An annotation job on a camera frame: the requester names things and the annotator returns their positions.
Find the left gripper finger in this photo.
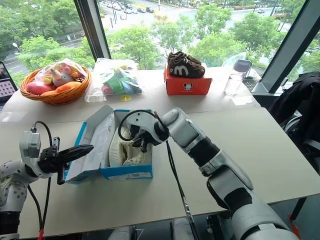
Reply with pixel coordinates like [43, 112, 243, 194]
[59, 144, 95, 157]
[60, 151, 92, 164]

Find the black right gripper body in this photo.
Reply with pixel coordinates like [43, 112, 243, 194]
[129, 124, 161, 147]

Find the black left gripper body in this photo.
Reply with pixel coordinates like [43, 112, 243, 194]
[37, 136, 70, 186]

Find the cream knit shoe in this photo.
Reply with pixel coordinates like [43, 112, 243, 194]
[108, 124, 133, 167]
[122, 141, 153, 167]

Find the blue cardboard shoebox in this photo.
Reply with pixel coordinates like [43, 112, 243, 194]
[63, 104, 154, 186]

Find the orange cardboard shoebox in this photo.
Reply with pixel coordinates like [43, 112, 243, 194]
[163, 64, 213, 97]

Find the white tissue wrapping paper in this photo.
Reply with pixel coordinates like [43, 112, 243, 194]
[84, 113, 119, 169]

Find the orange wicker basket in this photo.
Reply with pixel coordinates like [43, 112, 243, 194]
[19, 65, 92, 106]

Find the plastic bag of colourful toys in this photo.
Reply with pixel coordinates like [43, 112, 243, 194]
[84, 57, 146, 104]

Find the orange plastic toy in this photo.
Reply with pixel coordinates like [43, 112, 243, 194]
[40, 80, 83, 97]

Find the pink plastic egg toy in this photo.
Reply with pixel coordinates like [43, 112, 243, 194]
[25, 81, 55, 96]

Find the grey pink elephant toy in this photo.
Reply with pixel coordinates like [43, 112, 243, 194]
[49, 65, 75, 88]

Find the brown shoe with white m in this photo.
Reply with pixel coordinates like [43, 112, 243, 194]
[167, 58, 207, 79]

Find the clear plastic bag over toys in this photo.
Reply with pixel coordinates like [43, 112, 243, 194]
[31, 58, 88, 87]

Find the brown suede shoe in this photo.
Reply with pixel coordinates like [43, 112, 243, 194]
[167, 50, 199, 66]

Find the grey rounded shape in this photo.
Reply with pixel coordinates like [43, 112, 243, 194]
[109, 225, 137, 240]

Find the clear drinking glass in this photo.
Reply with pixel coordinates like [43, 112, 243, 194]
[223, 73, 244, 97]

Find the metal floor vent grille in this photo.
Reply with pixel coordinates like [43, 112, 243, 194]
[241, 76, 262, 89]

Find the grey chair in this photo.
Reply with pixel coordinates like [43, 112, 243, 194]
[283, 111, 320, 153]

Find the black jacket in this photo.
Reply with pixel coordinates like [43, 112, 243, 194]
[268, 71, 320, 175]

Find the black table leg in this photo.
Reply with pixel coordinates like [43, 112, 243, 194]
[290, 196, 308, 227]

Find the orange clamp under table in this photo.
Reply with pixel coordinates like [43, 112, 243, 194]
[287, 213, 301, 236]

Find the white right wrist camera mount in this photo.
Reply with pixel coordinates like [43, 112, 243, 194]
[121, 109, 164, 146]

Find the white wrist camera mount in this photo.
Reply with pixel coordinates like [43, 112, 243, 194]
[19, 129, 42, 162]
[121, 109, 164, 146]

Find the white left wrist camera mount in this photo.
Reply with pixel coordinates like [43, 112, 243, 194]
[19, 129, 42, 162]

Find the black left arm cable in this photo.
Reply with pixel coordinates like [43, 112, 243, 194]
[26, 120, 54, 239]

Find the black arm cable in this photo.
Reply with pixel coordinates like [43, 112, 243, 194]
[26, 120, 54, 239]
[117, 109, 200, 240]

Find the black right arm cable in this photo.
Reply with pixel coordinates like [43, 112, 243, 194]
[117, 109, 200, 240]

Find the dark window frame post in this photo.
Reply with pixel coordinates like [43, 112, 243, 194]
[73, 0, 112, 61]

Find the wide grey window frame post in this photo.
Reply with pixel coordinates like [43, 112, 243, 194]
[250, 0, 320, 94]

